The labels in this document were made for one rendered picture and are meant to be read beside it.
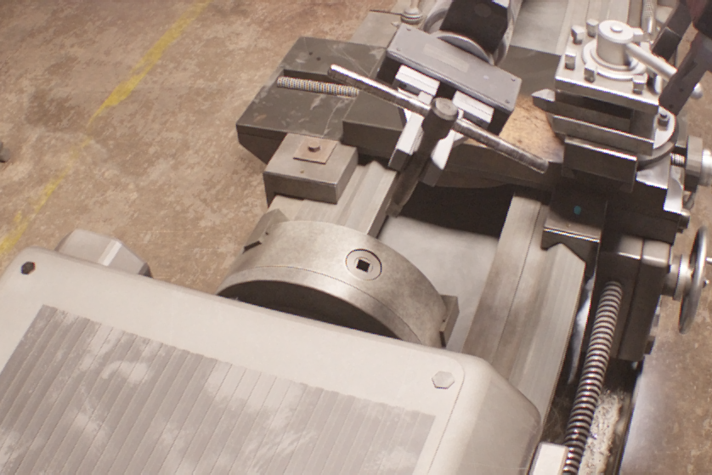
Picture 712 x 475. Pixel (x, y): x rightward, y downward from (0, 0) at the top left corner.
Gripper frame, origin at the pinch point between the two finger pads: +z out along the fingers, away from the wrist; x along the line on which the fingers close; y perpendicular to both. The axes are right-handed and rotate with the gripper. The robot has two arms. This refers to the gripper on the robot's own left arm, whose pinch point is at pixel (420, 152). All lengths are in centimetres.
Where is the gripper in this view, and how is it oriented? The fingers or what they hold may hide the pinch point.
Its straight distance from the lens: 83.2
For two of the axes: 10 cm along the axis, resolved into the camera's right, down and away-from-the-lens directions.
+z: -3.2, 7.2, -6.1
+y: -2.7, 5.5, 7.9
